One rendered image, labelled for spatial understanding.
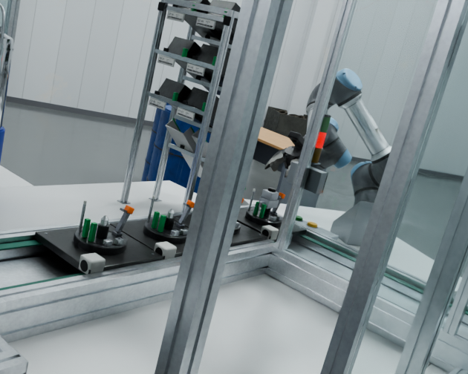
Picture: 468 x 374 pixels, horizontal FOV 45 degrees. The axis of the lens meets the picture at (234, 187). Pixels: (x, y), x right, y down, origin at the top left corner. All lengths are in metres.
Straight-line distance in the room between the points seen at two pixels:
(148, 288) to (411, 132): 0.95
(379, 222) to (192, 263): 0.27
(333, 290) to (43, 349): 0.89
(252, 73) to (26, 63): 8.26
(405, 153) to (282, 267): 1.20
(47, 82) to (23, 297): 7.82
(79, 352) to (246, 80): 0.76
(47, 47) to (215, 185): 8.22
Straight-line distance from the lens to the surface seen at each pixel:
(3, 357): 1.08
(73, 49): 8.96
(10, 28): 2.23
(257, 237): 1.89
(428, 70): 0.71
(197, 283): 0.80
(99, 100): 9.11
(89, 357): 1.28
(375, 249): 0.73
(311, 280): 1.81
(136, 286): 1.46
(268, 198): 2.04
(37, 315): 1.31
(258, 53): 0.73
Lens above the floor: 1.55
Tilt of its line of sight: 14 degrees down
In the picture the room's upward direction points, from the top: 14 degrees clockwise
